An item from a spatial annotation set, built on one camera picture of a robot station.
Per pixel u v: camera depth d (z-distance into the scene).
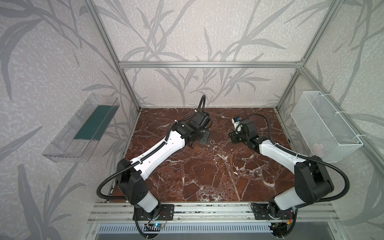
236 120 0.79
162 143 0.48
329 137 0.62
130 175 0.41
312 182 0.44
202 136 0.71
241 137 0.77
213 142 1.00
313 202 0.47
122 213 0.75
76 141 0.63
